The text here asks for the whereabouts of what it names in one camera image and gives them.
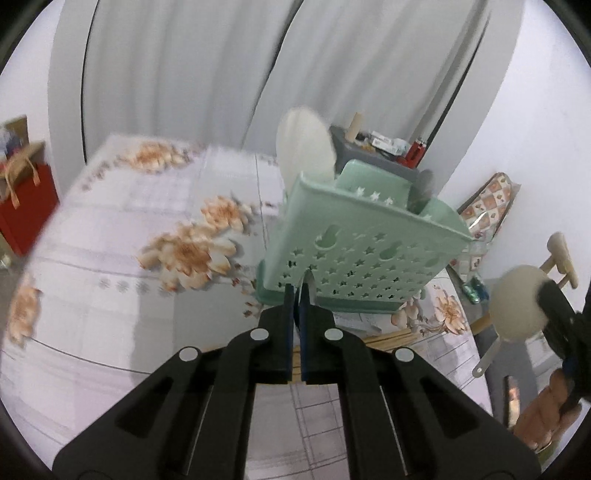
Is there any white curtain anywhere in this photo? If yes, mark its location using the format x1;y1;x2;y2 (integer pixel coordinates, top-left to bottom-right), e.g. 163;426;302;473
48;1;525;191

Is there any red thermos bottle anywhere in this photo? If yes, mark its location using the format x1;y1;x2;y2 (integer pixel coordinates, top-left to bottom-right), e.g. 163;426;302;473
400;138;427;169

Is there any cream plastic rice paddle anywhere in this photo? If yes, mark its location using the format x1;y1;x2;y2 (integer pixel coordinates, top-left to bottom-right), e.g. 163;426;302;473
471;265;550;378

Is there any open cardboard box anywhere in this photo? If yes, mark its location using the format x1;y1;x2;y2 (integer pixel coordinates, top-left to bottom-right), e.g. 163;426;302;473
1;115;45;161

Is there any person's right hand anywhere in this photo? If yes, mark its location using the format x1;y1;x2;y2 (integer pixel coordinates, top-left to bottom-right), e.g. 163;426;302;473
513;369;582;453

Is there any steel spoon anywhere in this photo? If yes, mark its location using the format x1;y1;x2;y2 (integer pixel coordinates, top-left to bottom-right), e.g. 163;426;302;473
407;169;434;215

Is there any mint green utensil holder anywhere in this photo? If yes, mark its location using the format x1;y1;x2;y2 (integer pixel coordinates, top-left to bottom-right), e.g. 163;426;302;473
256;160;473;313

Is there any bamboo chopstick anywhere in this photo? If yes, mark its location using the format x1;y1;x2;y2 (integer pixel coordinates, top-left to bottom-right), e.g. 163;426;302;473
363;328;417;348

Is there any patterned folded board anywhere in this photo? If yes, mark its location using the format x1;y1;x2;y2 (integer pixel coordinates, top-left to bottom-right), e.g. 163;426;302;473
450;172;521;282

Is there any red paper gift bag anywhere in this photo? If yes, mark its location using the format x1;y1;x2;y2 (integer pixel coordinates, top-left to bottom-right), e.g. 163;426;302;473
1;164;59;257

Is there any cardboard tube roll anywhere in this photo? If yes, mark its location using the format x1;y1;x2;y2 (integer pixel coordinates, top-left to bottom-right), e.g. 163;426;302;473
345;112;363;143

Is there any grey side cabinet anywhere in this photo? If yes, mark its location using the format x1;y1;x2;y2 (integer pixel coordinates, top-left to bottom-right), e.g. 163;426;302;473
329;125;419;182

